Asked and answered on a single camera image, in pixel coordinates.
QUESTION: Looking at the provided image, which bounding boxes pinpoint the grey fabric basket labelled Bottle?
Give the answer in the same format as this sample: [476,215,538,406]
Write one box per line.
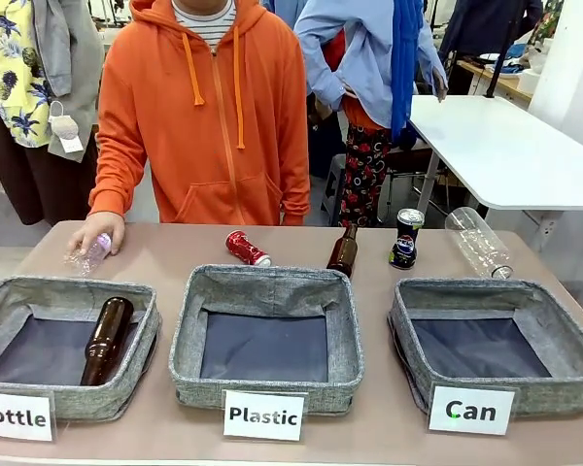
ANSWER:
[0,276,162,422]

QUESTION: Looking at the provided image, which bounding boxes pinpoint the grey fabric basket labelled Plastic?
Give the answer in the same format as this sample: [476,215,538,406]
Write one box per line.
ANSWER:
[168,264,365,416]

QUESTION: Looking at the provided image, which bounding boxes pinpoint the black Pepsi can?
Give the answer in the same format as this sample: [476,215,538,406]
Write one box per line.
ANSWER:
[388,208,426,271]

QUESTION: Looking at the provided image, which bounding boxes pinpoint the brown glass bottle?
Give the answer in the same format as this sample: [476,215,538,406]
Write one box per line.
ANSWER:
[326,222,360,279]
[80,296,135,387]

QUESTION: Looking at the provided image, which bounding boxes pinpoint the red floral black trousers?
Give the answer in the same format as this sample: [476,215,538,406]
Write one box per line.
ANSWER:
[339,123,393,228]

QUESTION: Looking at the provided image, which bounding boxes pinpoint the person's left forearm orange sleeve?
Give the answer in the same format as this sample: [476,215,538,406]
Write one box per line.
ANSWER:
[271,145,312,227]

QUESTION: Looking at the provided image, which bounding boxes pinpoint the grey step stool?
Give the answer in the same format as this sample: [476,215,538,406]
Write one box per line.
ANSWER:
[320,154,347,215]

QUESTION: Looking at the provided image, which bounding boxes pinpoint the yellow floral shirt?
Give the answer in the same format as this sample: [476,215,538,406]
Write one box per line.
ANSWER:
[0,0,52,150]

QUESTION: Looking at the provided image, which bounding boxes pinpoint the large clear plastic bottle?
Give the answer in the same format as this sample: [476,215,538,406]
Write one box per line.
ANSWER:
[444,206,515,281]

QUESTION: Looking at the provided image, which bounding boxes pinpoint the blue scarf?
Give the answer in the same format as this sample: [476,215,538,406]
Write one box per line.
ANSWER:
[391,0,425,142]

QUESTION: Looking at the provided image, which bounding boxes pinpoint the light blue shirt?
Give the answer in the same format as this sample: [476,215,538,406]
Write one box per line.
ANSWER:
[293,0,449,130]

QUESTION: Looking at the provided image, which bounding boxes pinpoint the white face mask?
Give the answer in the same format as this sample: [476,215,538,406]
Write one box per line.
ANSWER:
[47,100,85,154]

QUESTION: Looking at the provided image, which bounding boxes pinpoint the white side table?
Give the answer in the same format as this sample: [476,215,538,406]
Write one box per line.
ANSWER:
[407,94,583,215]

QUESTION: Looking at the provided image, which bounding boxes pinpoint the wooden workbench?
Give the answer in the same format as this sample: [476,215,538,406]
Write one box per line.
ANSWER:
[459,57,534,104]

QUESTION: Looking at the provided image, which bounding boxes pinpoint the white sign reading Plastic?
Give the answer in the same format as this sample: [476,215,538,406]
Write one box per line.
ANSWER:
[222,389,306,443]

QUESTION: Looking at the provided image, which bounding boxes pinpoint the dark brown skirt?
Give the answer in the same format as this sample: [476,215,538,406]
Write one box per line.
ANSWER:
[0,72,99,227]

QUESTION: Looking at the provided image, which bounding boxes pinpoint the dark navy jacket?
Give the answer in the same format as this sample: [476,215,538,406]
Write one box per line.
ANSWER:
[439,0,543,62]

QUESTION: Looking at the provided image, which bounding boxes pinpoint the white sign reading Bottle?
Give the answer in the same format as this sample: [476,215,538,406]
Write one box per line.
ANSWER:
[0,389,55,443]

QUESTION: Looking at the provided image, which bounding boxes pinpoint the grey hanging jacket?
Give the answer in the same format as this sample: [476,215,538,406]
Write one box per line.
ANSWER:
[32,0,106,164]

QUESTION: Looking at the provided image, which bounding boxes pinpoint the crushed red soda can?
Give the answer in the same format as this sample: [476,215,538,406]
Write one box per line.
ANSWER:
[224,229,272,267]

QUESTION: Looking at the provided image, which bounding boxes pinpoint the grey fabric basket labelled Can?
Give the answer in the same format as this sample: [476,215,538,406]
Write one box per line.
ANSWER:
[387,277,583,417]

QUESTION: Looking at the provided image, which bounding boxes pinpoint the white sign reading Can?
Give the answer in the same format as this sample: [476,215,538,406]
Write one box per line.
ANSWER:
[428,383,516,437]

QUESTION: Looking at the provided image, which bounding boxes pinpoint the person in orange hoodie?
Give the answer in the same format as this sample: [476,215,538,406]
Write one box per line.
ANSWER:
[87,0,312,227]

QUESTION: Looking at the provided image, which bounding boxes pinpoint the person's right forearm orange sleeve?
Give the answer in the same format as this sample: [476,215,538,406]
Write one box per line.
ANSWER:
[87,140,150,217]

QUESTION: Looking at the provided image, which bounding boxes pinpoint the person's right hand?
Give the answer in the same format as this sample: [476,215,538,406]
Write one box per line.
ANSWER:
[67,212,126,257]

